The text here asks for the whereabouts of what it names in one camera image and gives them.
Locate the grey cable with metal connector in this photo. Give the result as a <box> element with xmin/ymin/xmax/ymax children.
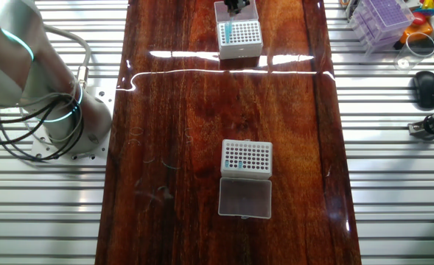
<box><xmin>41</xmin><ymin>24</ymin><xmax>92</xmax><ymax>90</ymax></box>

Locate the white tip rack clear lid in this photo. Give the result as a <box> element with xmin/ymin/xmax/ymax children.
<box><xmin>217</xmin><ymin>138</ymin><xmax>273</xmax><ymax>220</ymax></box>
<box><xmin>214</xmin><ymin>0</ymin><xmax>264</xmax><ymax>60</ymax></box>

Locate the side camera mount arm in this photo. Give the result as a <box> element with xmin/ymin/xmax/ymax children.
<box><xmin>407</xmin><ymin>108</ymin><xmax>434</xmax><ymax>143</ymax></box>

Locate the orange toy with red knob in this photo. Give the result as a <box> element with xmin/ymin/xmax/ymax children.
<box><xmin>393</xmin><ymin>0</ymin><xmax>434</xmax><ymax>51</ymax></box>

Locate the dark red wooden board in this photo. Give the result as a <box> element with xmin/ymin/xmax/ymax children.
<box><xmin>94</xmin><ymin>0</ymin><xmax>363</xmax><ymax>265</ymax></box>

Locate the purple pipette tip box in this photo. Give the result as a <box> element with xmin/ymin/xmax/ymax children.
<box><xmin>347</xmin><ymin>0</ymin><xmax>416</xmax><ymax>56</ymax></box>

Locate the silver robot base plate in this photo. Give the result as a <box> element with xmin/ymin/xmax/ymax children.
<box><xmin>30</xmin><ymin>86</ymin><xmax>117</xmax><ymax>166</ymax></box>

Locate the black computer mouse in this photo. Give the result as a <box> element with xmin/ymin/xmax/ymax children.
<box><xmin>412</xmin><ymin>70</ymin><xmax>434</xmax><ymax>110</ymax></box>

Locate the clear plastic cup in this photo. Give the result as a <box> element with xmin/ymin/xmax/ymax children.
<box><xmin>393</xmin><ymin>32</ymin><xmax>434</xmax><ymax>71</ymax></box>

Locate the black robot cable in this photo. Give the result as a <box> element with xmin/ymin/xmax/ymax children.
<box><xmin>0</xmin><ymin>91</ymin><xmax>85</xmax><ymax>162</ymax></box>

